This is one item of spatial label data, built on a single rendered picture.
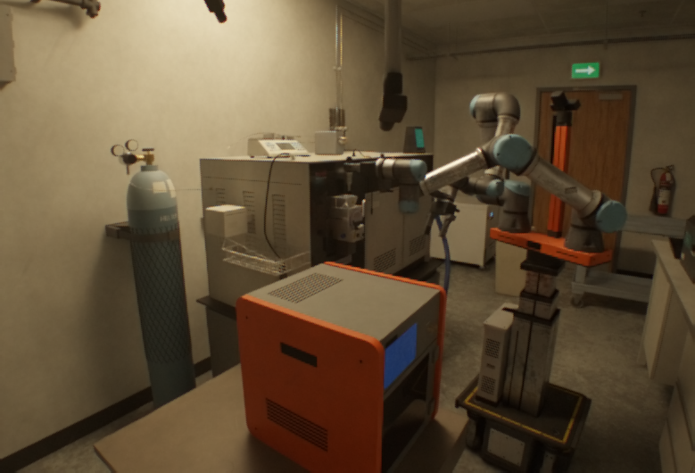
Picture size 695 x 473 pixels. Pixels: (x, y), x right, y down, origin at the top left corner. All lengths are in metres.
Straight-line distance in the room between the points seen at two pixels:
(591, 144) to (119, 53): 4.61
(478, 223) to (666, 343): 2.56
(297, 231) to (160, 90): 1.26
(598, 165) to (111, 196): 4.72
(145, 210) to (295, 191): 0.77
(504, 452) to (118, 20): 2.82
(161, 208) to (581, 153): 4.43
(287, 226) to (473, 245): 3.44
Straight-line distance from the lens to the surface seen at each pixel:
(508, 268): 4.07
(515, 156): 1.40
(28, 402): 2.40
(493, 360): 1.97
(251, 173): 1.66
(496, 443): 2.11
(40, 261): 2.19
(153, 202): 1.94
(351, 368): 0.84
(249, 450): 1.19
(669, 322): 2.69
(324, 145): 2.05
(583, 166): 5.10
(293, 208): 1.50
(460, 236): 4.76
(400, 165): 1.40
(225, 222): 1.57
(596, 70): 5.09
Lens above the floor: 1.52
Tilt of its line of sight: 11 degrees down
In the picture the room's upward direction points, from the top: straight up
